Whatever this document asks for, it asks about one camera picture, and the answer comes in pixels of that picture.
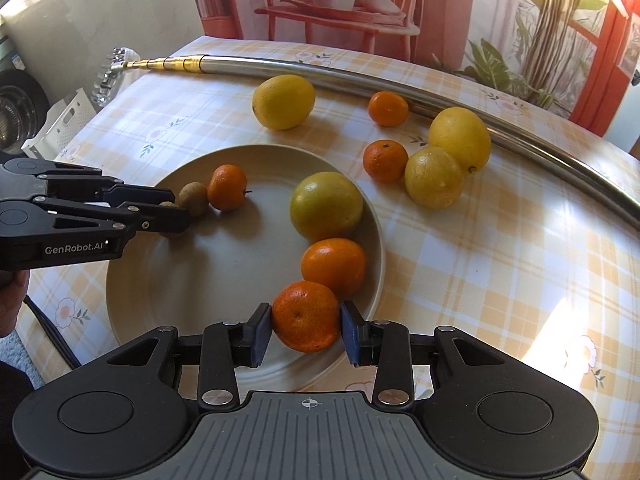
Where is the black cable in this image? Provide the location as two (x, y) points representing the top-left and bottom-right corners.
(22, 294), (84, 371)

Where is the yellow lemon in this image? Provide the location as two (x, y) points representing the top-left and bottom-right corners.
(427, 107), (491, 176)

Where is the large yellow grapefruit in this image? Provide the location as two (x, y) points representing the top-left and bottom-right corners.
(252, 75), (316, 131)

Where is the orange mandarin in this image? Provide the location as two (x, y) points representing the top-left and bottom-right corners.
(207, 164), (247, 212)
(368, 91), (410, 128)
(271, 281), (340, 353)
(362, 139), (409, 183)

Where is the yellow green apple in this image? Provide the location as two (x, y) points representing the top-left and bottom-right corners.
(404, 148), (463, 210)

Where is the person left hand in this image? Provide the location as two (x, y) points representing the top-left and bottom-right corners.
(0, 270), (30, 338)

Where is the black round appliance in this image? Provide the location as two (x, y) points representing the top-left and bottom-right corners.
(1, 70), (50, 155)

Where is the telescopic metal pole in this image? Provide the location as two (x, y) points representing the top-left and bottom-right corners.
(110, 54), (639, 228)

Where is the white perforated box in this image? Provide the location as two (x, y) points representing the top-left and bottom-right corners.
(22, 88), (96, 160)

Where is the small brown kiwi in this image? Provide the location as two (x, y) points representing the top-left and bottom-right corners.
(176, 182), (209, 218)

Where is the silver pole head fitting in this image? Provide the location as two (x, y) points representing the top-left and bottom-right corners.
(90, 47), (142, 108)

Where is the orange mandarin plate edge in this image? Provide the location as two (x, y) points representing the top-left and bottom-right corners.
(300, 237), (367, 299)

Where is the plaid floral tablecloth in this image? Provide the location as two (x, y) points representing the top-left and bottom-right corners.
(29, 37), (639, 479)

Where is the printed room backdrop cloth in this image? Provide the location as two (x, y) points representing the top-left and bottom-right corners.
(195, 0), (639, 135)

